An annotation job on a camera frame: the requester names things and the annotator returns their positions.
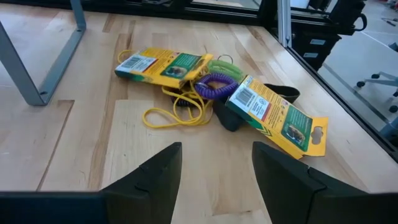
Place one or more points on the blue-violet coil wristband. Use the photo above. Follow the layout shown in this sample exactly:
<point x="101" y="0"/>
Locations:
<point x="214" y="91"/>

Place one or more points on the grey perforated metal shelf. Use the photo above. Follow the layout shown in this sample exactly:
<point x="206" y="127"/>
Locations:
<point x="18" y="74"/>

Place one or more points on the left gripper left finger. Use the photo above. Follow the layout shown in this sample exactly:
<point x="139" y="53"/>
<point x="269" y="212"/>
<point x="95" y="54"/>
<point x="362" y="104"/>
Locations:
<point x="149" y="193"/>

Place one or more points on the yellow rubber band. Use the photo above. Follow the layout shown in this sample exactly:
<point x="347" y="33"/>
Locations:
<point x="118" y="56"/>
<point x="197" y="105"/>

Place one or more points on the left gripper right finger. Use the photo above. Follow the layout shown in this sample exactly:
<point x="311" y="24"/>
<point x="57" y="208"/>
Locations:
<point x="280" y="186"/>

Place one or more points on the wide black elastic band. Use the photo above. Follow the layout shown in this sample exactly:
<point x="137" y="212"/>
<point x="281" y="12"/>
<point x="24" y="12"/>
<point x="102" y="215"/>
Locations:
<point x="228" y="119"/>
<point x="286" y="91"/>

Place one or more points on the silver aluminium post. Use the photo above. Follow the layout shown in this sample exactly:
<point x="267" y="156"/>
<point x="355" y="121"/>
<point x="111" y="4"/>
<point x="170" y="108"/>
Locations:
<point x="284" y="21"/>

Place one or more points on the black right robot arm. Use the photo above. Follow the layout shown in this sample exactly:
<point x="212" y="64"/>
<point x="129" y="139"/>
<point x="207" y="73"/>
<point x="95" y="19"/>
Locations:
<point x="314" y="40"/>

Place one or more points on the office chair base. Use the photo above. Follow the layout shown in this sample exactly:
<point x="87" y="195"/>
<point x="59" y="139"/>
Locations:
<point x="382" y="82"/>

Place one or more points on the yellow crayon box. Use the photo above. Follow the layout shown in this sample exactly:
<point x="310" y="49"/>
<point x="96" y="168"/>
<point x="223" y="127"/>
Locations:
<point x="161" y="67"/>
<point x="276" y="118"/>

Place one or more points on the green coil wristband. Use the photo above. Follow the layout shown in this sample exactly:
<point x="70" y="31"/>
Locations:
<point x="227" y="70"/>

